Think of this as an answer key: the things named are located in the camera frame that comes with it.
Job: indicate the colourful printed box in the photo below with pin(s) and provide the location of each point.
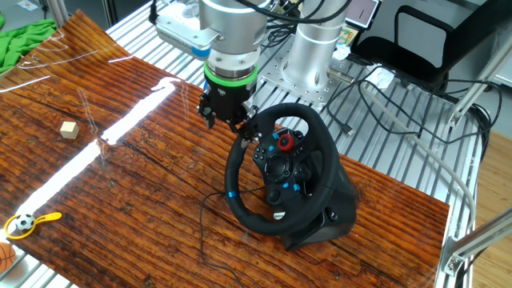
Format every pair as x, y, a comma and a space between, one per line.
347, 37

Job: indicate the crumpled white tissue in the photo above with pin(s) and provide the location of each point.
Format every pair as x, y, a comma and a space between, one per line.
342, 52

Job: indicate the tablet with screen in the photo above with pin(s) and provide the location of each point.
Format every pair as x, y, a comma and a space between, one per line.
362, 14

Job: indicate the black office chair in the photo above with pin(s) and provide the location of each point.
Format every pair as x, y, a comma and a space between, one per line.
472, 36

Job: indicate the black racing steering wheel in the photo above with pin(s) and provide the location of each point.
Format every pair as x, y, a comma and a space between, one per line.
324, 140

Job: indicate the aluminium frame strut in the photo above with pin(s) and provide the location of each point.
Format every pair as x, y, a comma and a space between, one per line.
60, 12
480, 238
476, 86

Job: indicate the green cloth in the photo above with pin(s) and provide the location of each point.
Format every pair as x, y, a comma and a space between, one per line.
24, 40

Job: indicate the dark cabinet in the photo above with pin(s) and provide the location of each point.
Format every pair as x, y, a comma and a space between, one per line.
120, 8

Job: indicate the small orange toy basketball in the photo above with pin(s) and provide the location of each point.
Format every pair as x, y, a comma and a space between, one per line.
6, 258

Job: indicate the black steering wheel base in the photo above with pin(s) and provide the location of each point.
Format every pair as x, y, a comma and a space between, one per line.
344, 200

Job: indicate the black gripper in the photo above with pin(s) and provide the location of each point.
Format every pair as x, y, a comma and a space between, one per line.
226, 100

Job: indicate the wood grain table mat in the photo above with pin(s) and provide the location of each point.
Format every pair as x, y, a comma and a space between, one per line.
140, 200

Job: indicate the small wooden cube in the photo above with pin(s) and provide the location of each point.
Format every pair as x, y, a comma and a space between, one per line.
69, 130

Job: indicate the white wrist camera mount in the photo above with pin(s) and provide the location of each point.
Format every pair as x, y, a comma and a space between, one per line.
176, 32

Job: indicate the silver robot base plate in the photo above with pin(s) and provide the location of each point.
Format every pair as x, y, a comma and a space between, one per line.
276, 76

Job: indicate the white printed card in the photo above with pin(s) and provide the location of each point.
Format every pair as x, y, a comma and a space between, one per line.
28, 5

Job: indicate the small toy soccer ball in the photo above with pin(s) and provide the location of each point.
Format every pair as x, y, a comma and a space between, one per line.
25, 222

